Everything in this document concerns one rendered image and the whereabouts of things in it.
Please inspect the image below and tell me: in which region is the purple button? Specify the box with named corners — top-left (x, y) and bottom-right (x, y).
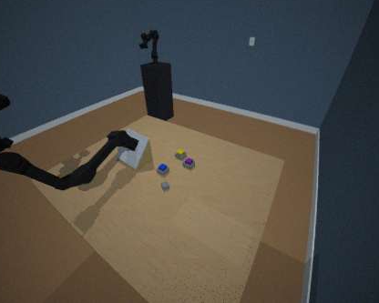
top-left (183, 158), bottom-right (195, 169)

